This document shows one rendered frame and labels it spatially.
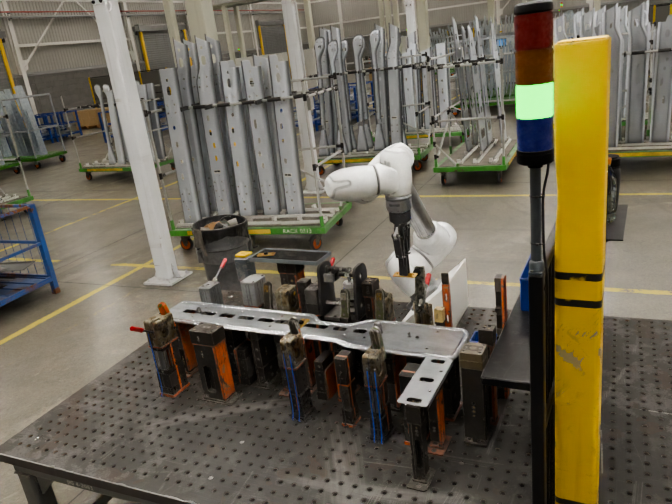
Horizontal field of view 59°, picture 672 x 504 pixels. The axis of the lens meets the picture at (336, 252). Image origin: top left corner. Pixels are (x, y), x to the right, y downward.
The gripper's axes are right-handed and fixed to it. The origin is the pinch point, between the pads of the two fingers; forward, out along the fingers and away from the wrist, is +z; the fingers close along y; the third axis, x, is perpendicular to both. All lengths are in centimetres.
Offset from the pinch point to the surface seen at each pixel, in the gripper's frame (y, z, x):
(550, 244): 46, -27, 55
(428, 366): 19.0, 28.3, 13.2
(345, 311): -11.7, 27.4, -32.2
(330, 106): -728, 30, -400
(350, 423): 20, 57, -19
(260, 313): -5, 29, -70
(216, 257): -192, 86, -248
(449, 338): -1.5, 28.4, 14.5
